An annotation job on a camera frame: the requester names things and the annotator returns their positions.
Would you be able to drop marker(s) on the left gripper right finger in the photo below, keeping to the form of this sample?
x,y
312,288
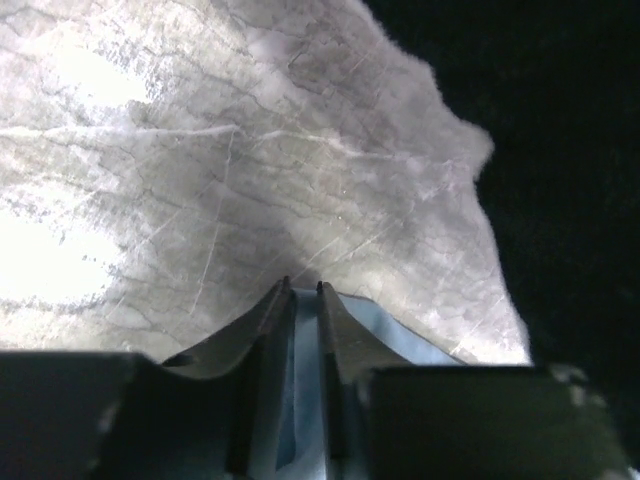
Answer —
x,y
387,418

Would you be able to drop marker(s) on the blue t shirt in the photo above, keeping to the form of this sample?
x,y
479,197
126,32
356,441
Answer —
x,y
299,450

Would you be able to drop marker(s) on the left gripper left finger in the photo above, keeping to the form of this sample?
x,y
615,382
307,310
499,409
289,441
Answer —
x,y
212,411

